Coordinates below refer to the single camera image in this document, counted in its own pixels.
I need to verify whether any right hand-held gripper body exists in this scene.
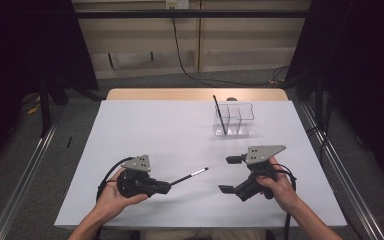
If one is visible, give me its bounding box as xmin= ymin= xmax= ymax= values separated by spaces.
xmin=234 ymin=144 xmax=287 ymax=203

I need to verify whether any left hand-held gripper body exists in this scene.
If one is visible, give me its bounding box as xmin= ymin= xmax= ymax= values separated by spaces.
xmin=116 ymin=153 xmax=158 ymax=199

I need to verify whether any thin black makeup brush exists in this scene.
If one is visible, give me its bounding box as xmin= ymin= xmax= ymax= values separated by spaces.
xmin=168 ymin=166 xmax=210 ymax=187

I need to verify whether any clear plastic compartment organizer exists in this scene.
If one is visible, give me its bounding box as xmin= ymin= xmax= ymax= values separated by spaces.
xmin=212 ymin=102 xmax=256 ymax=137

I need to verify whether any silver-handled makeup brush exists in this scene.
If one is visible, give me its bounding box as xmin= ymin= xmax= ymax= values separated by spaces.
xmin=212 ymin=94 xmax=229 ymax=136

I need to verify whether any person's left hand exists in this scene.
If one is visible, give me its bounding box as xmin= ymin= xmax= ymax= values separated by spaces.
xmin=95 ymin=168 xmax=150 ymax=218

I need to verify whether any person's right hand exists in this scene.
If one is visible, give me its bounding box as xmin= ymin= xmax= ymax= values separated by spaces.
xmin=255 ymin=156 xmax=302 ymax=213

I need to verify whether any white table mat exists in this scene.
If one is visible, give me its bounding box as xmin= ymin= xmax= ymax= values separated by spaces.
xmin=53 ymin=99 xmax=348 ymax=231

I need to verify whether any black metal stand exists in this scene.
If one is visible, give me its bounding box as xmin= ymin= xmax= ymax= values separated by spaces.
xmin=37 ymin=75 xmax=53 ymax=138
xmin=314 ymin=64 xmax=325 ymax=132

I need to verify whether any wooden table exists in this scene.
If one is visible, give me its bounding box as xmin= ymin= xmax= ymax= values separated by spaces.
xmin=106 ymin=87 xmax=290 ymax=102

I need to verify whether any black curtain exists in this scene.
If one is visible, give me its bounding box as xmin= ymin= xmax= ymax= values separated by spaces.
xmin=285 ymin=0 xmax=384 ymax=183
xmin=0 ymin=0 xmax=100 ymax=181

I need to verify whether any left hand-held gripper black cable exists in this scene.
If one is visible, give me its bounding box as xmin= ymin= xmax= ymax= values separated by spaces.
xmin=95 ymin=156 xmax=135 ymax=202

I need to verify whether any hand-held gripper black cable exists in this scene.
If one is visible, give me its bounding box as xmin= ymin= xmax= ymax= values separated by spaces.
xmin=95 ymin=156 xmax=135 ymax=202
xmin=272 ymin=162 xmax=298 ymax=240

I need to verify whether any right hand-held gripper black cable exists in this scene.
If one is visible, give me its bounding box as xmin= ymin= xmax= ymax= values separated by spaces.
xmin=272 ymin=162 xmax=298 ymax=240

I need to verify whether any metal floor rail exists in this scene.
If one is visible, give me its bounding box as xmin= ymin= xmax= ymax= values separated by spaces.
xmin=0 ymin=108 xmax=66 ymax=240
xmin=299 ymin=99 xmax=384 ymax=240

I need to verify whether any black wall cable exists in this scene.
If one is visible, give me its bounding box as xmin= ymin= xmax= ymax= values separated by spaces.
xmin=170 ymin=7 xmax=289 ymax=87

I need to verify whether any white wall socket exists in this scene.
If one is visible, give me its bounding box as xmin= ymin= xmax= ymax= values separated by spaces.
xmin=165 ymin=0 xmax=190 ymax=10

